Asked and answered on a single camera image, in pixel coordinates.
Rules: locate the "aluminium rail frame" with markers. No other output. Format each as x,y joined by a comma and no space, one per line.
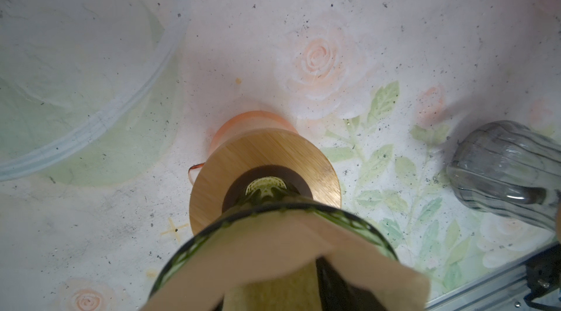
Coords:
503,289

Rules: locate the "wooden ring holder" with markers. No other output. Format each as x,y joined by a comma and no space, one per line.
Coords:
266,152

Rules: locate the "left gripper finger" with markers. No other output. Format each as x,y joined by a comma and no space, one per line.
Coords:
337,294

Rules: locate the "orange glass carafe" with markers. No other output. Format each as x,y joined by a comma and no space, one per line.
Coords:
239,125

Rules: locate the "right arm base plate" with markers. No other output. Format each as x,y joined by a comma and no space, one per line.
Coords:
543,278

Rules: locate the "clear grey glass carafe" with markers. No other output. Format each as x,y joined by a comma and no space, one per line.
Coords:
506,169

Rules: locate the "green glass dripper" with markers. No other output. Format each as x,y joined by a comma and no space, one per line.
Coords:
334,215

